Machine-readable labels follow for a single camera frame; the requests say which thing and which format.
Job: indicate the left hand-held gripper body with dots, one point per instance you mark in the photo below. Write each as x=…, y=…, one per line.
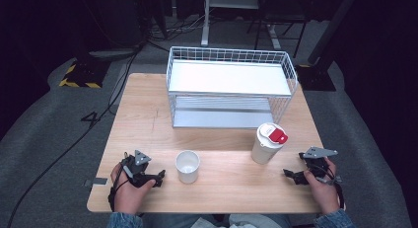
x=138, y=170

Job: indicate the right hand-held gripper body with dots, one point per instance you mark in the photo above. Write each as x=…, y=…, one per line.
x=317, y=160

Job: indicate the small white cup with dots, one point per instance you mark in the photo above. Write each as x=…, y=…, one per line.
x=187, y=168

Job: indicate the white tumbler with red lid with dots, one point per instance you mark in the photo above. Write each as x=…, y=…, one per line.
x=264, y=150

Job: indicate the person's left hand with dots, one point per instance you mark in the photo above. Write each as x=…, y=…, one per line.
x=128, y=196

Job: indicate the person's right hand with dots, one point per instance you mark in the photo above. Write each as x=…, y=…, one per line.
x=325, y=196

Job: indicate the grey tape strip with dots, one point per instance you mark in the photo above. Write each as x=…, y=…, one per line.
x=98, y=181

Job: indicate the black yellow striped base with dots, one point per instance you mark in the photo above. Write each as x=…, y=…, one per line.
x=83, y=75

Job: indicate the black chair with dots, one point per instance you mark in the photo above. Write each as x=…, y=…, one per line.
x=282, y=11

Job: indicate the white desk frame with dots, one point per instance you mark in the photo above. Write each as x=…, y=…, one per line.
x=205, y=24

